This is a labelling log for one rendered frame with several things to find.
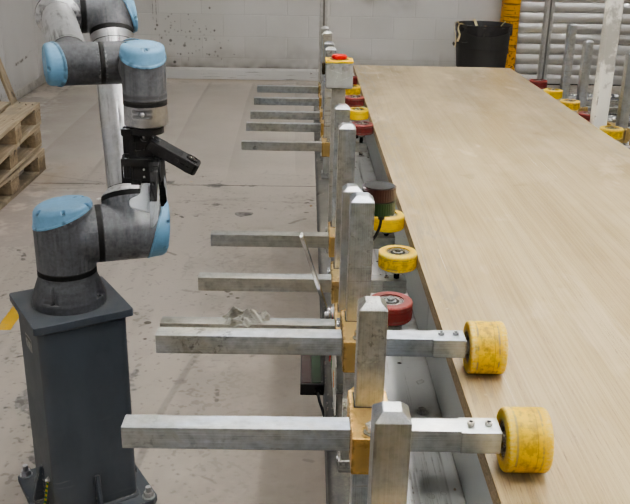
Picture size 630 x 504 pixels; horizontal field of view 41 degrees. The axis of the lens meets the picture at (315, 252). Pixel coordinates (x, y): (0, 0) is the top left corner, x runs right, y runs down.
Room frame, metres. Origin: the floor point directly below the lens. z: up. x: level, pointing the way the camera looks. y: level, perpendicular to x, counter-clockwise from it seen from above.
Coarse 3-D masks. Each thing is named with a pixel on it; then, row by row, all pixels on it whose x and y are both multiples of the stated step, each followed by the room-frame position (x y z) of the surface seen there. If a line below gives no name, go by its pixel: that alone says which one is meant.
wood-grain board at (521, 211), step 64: (384, 128) 2.86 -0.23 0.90; (448, 128) 2.88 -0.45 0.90; (512, 128) 2.91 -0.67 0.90; (576, 128) 2.93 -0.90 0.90; (448, 192) 2.12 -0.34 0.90; (512, 192) 2.13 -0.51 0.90; (576, 192) 2.14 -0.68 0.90; (448, 256) 1.65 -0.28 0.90; (512, 256) 1.66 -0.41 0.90; (576, 256) 1.67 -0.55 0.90; (448, 320) 1.34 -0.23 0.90; (512, 320) 1.35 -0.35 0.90; (576, 320) 1.35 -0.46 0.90; (512, 384) 1.12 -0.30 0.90; (576, 384) 1.13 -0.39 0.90; (576, 448) 0.96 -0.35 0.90
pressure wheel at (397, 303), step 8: (384, 296) 1.43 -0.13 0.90; (392, 296) 1.41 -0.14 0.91; (400, 296) 1.42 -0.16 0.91; (408, 296) 1.43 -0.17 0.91; (392, 304) 1.39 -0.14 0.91; (400, 304) 1.39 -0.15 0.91; (408, 304) 1.39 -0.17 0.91; (392, 312) 1.37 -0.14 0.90; (400, 312) 1.37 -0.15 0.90; (408, 312) 1.38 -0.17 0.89; (392, 320) 1.37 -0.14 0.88; (400, 320) 1.37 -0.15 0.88; (408, 320) 1.39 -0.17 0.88
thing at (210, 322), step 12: (168, 324) 1.39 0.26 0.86; (180, 324) 1.39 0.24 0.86; (192, 324) 1.39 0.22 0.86; (204, 324) 1.39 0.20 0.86; (216, 324) 1.39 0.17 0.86; (252, 324) 1.39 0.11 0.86; (264, 324) 1.39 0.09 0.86; (276, 324) 1.39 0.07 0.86; (288, 324) 1.39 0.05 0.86; (300, 324) 1.40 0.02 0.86; (312, 324) 1.40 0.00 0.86; (324, 324) 1.40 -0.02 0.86
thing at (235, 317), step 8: (232, 312) 1.41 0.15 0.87; (240, 312) 1.41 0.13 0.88; (248, 312) 1.40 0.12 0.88; (256, 312) 1.43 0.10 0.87; (264, 312) 1.41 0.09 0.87; (232, 320) 1.38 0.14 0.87; (240, 320) 1.38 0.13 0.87; (248, 320) 1.39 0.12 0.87; (256, 320) 1.39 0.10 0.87; (264, 320) 1.40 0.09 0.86
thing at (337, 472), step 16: (320, 160) 3.18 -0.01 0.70; (320, 176) 2.96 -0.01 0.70; (320, 192) 2.76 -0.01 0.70; (320, 208) 2.58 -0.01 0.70; (320, 224) 2.43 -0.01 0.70; (320, 256) 2.16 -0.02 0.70; (320, 272) 2.05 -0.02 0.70; (320, 304) 1.91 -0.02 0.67; (336, 400) 1.40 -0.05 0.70; (336, 416) 1.35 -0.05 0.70; (336, 464) 1.20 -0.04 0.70; (336, 480) 1.15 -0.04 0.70; (336, 496) 1.11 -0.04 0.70
